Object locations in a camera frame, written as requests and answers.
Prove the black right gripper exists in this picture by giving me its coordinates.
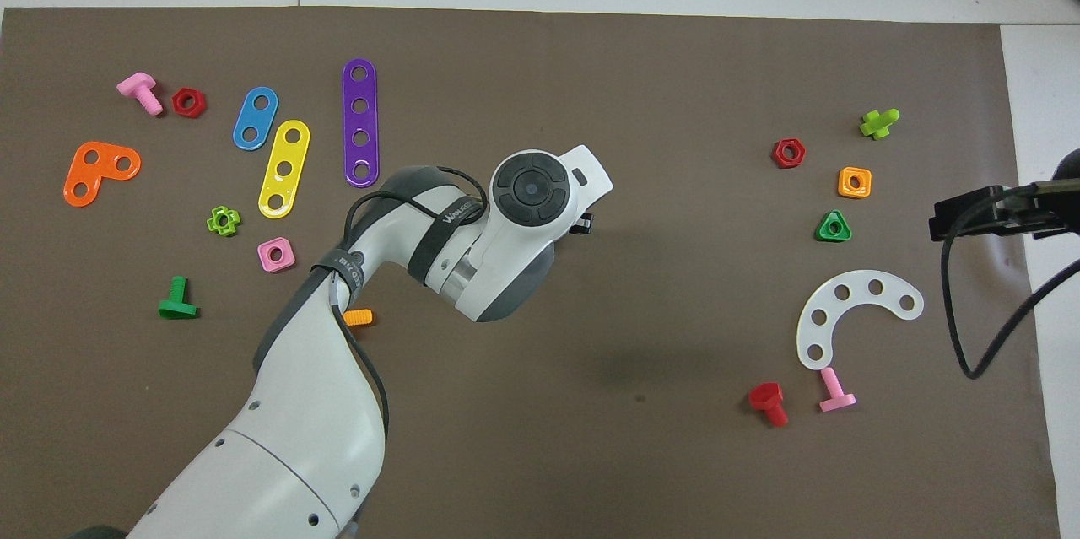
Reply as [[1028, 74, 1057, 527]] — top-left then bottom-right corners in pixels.
[[930, 181, 1068, 241]]

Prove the brown table mat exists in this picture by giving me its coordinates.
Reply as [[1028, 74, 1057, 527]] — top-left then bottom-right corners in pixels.
[[0, 6, 1062, 539]]

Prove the lime cross-head screw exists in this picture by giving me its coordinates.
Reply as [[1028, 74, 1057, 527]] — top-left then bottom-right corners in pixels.
[[859, 108, 901, 141]]

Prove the green triangle nut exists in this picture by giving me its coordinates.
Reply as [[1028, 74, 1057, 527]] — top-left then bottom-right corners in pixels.
[[815, 210, 853, 243]]

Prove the white curved five-hole plate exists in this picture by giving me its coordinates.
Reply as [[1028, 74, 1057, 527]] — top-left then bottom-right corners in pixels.
[[796, 270, 925, 371]]

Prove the purple four-hole plate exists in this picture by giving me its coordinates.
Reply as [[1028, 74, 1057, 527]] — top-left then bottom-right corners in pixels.
[[342, 58, 381, 188]]

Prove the small pink plastic screw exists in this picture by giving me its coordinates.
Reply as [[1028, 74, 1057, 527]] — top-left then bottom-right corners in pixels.
[[818, 367, 857, 414]]

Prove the red plastic screw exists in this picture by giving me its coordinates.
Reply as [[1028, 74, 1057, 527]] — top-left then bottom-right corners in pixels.
[[748, 382, 790, 428]]

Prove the yellow three-hole plate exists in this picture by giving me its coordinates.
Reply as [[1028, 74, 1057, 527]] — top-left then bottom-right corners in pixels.
[[258, 120, 311, 220]]

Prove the pink square nut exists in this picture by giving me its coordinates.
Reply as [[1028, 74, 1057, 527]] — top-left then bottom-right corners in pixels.
[[257, 237, 297, 273]]

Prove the blue two-hole plate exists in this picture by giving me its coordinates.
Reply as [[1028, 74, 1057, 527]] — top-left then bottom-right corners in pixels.
[[233, 87, 279, 151]]

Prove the green plastic screw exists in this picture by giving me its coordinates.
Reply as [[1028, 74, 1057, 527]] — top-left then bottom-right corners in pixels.
[[159, 276, 200, 321]]

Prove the large pink plastic screw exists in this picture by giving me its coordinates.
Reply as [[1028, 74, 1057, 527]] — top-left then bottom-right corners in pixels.
[[116, 73, 164, 116]]

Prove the orange heart three-hole plate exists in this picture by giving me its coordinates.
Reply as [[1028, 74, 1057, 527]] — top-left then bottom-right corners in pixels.
[[63, 141, 143, 208]]

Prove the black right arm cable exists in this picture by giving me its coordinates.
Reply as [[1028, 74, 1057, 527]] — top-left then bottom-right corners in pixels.
[[939, 185, 1080, 380]]

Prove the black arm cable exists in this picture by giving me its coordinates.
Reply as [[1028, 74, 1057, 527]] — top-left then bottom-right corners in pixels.
[[325, 166, 492, 443], [939, 185, 1080, 380]]

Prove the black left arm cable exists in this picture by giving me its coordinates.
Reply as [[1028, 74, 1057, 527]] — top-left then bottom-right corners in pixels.
[[325, 166, 492, 443]]

